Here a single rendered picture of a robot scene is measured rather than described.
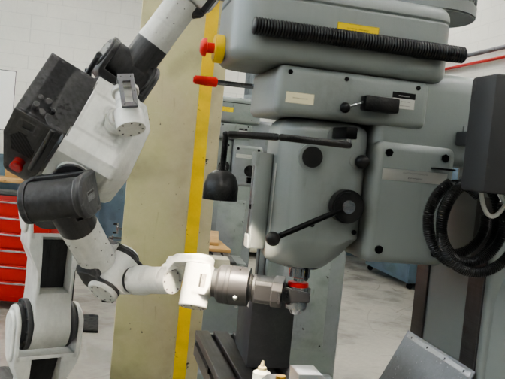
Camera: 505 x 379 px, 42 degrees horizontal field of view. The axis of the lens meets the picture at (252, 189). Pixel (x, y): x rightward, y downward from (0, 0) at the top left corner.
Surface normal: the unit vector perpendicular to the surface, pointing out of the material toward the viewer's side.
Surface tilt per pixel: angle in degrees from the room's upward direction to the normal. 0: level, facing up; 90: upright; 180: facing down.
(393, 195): 90
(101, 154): 58
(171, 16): 99
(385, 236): 90
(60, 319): 81
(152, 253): 90
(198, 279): 68
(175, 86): 90
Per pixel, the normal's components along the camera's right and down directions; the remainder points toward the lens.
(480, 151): -0.97, -0.08
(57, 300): 0.55, 0.17
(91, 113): 0.53, -0.44
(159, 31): 0.18, 0.22
